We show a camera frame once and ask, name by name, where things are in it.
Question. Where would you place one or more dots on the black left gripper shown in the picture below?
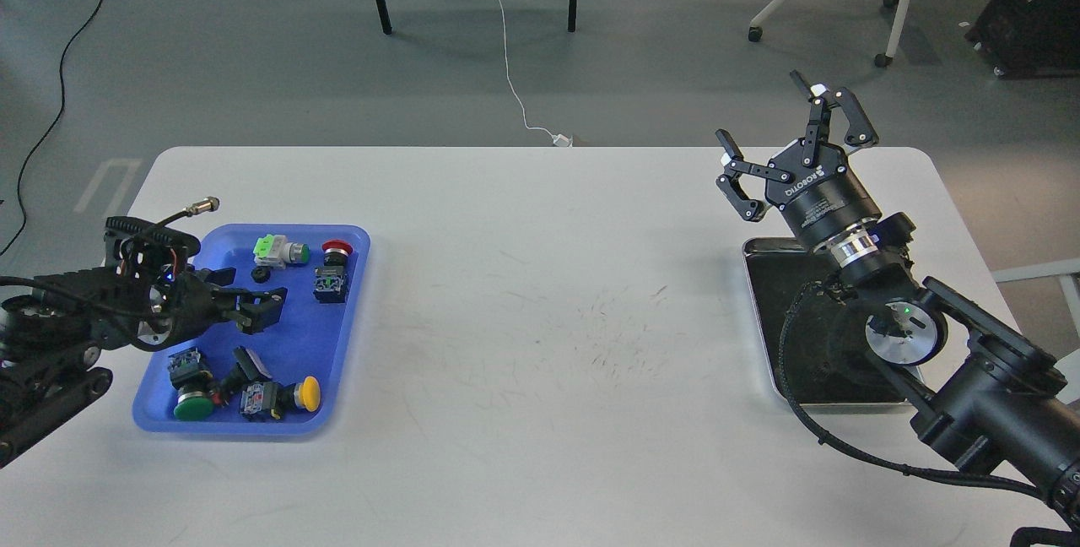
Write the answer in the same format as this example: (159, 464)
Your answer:
(192, 304)

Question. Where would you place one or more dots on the blue plastic tray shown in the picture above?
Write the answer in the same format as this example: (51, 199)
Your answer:
(310, 339)

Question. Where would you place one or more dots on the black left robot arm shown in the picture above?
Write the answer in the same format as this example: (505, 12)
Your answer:
(146, 294)

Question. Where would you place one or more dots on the black cabinet on casters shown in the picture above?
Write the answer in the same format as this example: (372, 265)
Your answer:
(1028, 39)

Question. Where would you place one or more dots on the red push button switch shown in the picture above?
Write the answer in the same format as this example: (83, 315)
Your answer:
(330, 283)

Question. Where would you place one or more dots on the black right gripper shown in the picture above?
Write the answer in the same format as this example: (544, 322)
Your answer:
(818, 192)

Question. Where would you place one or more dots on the silver metal tray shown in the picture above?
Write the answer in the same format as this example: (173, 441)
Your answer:
(824, 353)

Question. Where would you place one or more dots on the green mushroom button switch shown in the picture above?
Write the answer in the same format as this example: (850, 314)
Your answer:
(196, 389)

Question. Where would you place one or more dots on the yellow push button switch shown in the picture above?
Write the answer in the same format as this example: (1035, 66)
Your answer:
(269, 400)

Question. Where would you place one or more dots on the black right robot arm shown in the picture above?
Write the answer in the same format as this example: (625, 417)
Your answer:
(985, 398)

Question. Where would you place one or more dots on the black selector switch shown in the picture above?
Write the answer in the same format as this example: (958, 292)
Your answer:
(247, 369)

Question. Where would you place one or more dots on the green push button switch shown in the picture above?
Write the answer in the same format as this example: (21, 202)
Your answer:
(278, 251)

